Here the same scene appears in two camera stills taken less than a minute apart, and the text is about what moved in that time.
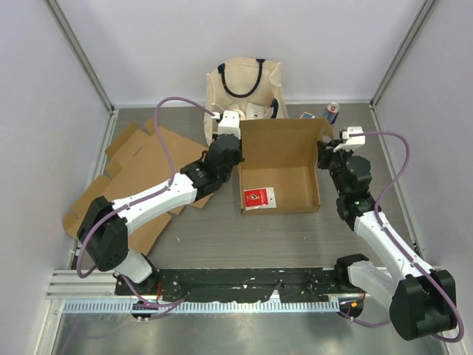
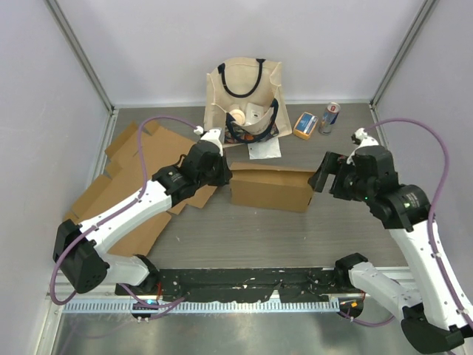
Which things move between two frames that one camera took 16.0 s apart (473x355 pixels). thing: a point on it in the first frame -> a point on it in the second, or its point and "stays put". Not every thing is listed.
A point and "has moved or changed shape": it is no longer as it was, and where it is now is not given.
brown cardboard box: x=278 y=165 has moved or changed shape
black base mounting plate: x=192 y=285 stays put
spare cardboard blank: x=137 y=166 stays put
